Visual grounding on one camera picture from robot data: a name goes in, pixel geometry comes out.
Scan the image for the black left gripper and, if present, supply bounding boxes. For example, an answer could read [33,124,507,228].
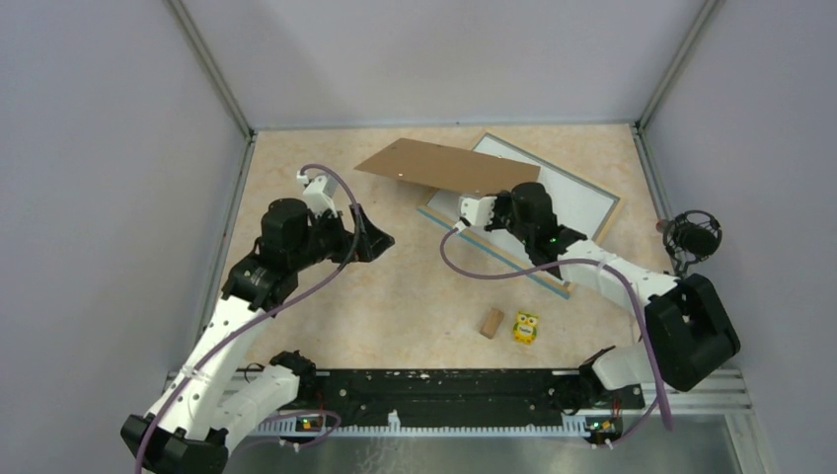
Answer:
[290,202,394,271]

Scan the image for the printed photo sheet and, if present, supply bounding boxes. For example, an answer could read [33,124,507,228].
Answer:
[424,135,616,289]

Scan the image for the wooden picture frame blue edges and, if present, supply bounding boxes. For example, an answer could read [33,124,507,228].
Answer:
[417,132,621,301]

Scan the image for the brown cardboard backing board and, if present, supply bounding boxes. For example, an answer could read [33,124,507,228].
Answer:
[355,138,540,196]

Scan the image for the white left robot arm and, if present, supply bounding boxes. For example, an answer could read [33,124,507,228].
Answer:
[120,198,395,473]

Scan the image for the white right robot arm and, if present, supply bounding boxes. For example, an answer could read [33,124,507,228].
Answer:
[476,182,741,407]

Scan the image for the yellow owl toy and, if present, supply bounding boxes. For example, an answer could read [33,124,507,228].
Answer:
[511,311,539,346]

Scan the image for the small wooden block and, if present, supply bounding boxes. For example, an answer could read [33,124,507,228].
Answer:
[479,307,505,340]

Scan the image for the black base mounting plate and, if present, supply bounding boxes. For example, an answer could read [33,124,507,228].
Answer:
[280,368,647,428]

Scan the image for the black microphone with orange tip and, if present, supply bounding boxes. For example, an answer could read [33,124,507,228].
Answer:
[655,209,723,277]

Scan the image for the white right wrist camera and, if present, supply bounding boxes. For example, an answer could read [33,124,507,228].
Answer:
[454,196,496,233]

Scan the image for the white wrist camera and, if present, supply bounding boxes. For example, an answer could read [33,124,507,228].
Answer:
[454,196,496,233]
[296,171,339,217]

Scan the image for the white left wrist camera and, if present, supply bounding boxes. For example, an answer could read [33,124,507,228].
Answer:
[296,171,339,217]

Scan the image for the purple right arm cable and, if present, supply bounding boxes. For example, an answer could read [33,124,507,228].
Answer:
[439,222,675,450]

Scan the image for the aluminium rail frame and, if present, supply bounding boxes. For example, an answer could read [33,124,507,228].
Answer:
[140,365,780,474]

